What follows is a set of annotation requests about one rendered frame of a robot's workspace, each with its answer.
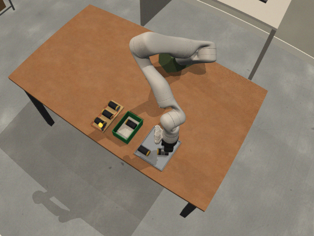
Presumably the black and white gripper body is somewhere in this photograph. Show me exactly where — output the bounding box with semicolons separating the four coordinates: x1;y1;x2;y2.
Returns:
154;125;179;152

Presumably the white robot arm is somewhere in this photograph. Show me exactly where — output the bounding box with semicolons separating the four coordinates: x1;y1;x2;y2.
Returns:
129;32;217;139

